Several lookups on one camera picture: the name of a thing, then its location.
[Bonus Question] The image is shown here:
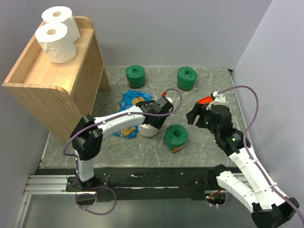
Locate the wooden shelf unit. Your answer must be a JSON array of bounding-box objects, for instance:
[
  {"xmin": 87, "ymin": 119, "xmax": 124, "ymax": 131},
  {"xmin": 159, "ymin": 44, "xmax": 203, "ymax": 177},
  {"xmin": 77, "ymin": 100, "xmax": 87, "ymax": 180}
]
[{"xmin": 2, "ymin": 16, "xmax": 110, "ymax": 143}]

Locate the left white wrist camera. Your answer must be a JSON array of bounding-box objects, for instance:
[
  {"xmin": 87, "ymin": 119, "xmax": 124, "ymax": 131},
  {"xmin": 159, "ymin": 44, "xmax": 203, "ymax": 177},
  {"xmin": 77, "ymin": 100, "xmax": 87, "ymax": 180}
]
[{"xmin": 162, "ymin": 92, "xmax": 173, "ymax": 103}]

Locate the green roll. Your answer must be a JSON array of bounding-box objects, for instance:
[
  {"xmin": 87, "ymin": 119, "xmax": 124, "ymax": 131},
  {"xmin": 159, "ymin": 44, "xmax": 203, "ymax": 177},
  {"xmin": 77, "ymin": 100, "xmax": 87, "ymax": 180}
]
[
  {"xmin": 163, "ymin": 124, "xmax": 189, "ymax": 153},
  {"xmin": 177, "ymin": 66, "xmax": 198, "ymax": 91},
  {"xmin": 125, "ymin": 65, "xmax": 145, "ymax": 89}
]

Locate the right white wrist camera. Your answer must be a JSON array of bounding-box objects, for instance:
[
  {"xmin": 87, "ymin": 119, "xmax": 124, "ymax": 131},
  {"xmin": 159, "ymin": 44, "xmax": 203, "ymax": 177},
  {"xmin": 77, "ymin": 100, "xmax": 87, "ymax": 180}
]
[{"xmin": 211, "ymin": 91, "xmax": 226, "ymax": 105}]

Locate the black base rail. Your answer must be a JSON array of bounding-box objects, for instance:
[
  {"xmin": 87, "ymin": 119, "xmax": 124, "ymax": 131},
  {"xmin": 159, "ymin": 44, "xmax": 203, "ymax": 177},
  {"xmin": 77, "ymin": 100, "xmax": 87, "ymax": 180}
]
[{"xmin": 35, "ymin": 166, "xmax": 252, "ymax": 202}]

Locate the orange razor package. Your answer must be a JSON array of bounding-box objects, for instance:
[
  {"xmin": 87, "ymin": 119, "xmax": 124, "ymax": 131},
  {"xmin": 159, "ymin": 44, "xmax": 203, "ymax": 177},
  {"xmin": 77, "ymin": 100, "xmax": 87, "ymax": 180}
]
[{"xmin": 197, "ymin": 96, "xmax": 213, "ymax": 105}]

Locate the white paper towel roll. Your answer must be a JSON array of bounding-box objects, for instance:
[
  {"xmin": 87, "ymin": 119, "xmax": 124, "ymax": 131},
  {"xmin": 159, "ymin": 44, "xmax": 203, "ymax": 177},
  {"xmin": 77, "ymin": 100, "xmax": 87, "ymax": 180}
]
[
  {"xmin": 41, "ymin": 6, "xmax": 80, "ymax": 42},
  {"xmin": 35, "ymin": 23, "xmax": 76, "ymax": 64},
  {"xmin": 138, "ymin": 124, "xmax": 158, "ymax": 137}
]

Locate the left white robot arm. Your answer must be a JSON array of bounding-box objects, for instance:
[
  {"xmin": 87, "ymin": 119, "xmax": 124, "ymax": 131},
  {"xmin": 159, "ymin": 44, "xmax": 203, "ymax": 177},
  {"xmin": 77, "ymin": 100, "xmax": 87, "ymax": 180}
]
[{"xmin": 70, "ymin": 96, "xmax": 174, "ymax": 189}]

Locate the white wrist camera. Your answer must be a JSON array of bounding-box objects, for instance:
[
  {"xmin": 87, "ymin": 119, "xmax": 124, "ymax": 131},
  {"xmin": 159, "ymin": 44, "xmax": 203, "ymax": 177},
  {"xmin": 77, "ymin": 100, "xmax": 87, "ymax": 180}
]
[
  {"xmin": 211, "ymin": 91, "xmax": 226, "ymax": 105},
  {"xmin": 162, "ymin": 92, "xmax": 173, "ymax": 103}
]

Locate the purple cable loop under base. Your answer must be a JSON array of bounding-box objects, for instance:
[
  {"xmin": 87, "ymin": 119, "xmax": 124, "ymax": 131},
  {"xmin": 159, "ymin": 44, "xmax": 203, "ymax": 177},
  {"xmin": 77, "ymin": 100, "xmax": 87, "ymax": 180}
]
[{"xmin": 75, "ymin": 185, "xmax": 117, "ymax": 216}]

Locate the green roll front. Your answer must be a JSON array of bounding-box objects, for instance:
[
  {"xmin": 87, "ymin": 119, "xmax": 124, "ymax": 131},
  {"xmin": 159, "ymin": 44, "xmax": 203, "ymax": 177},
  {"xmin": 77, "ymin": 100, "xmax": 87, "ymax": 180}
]
[{"xmin": 163, "ymin": 124, "xmax": 189, "ymax": 153}]

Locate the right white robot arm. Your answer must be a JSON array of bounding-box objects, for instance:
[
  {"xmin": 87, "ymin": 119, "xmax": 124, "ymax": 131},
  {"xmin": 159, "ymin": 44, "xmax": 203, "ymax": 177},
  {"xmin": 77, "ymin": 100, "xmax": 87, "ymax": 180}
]
[{"xmin": 186, "ymin": 102, "xmax": 299, "ymax": 228}]

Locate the blue Lays chips bag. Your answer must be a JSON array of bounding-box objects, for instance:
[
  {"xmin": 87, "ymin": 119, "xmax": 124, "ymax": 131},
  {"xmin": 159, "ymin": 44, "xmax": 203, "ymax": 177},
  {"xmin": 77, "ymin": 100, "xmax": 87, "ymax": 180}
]
[{"xmin": 113, "ymin": 89, "xmax": 152, "ymax": 138}]

